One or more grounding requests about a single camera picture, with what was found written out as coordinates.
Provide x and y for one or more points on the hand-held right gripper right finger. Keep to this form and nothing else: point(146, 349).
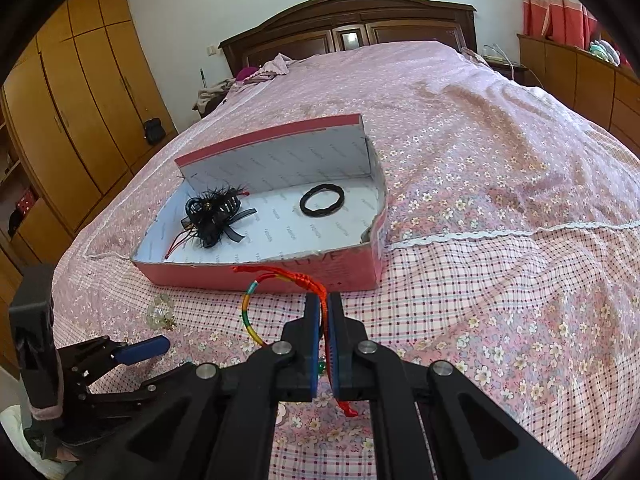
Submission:
point(334, 350)

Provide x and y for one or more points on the white wall socket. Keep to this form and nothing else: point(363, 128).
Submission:
point(213, 50)

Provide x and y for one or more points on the pink patterned curtain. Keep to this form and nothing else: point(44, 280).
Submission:
point(555, 5)

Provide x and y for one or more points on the wooden nightstand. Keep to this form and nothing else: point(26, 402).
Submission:
point(505, 67)

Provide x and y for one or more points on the pink cardboard box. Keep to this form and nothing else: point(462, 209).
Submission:
point(350, 270)

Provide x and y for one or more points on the pink floral bedspread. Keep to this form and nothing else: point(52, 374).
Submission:
point(475, 185)

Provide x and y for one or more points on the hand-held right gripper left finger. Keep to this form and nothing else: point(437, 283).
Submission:
point(312, 345)

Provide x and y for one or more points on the black feather hair clip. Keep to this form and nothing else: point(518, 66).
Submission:
point(210, 215)

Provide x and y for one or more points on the pastel plush toy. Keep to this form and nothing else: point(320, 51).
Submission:
point(605, 52)

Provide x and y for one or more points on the brown wooden wardrobe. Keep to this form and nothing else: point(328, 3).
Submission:
point(75, 110)

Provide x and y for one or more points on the magenta cloth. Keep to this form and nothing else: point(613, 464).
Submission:
point(245, 74)

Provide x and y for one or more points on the beige crumpled clothes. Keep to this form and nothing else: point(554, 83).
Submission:
point(212, 97)

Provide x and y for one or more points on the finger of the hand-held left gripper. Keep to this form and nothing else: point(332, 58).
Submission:
point(145, 349)
point(125, 397)

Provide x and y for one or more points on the light pink garment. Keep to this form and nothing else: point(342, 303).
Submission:
point(277, 66)

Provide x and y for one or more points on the gold flower hair clip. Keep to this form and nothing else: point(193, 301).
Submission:
point(161, 316)

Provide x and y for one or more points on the small black bag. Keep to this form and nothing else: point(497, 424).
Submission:
point(154, 131)

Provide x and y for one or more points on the dark wooden headboard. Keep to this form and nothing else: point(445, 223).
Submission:
point(350, 7)

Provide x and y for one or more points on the long wooden cabinet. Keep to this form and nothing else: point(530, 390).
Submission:
point(575, 80)

